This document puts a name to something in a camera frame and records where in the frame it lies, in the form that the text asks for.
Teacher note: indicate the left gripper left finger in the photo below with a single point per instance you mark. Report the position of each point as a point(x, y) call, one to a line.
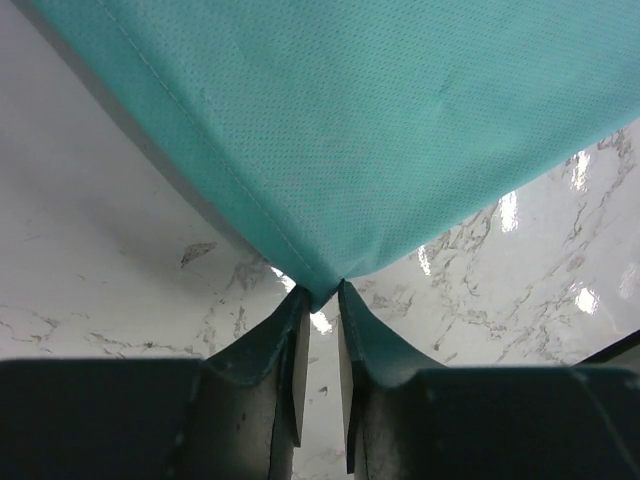
point(235, 415)

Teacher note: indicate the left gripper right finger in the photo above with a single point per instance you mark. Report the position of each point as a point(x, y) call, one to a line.
point(408, 416)

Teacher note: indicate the teal t shirt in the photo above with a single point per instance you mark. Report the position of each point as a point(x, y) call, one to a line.
point(338, 136)

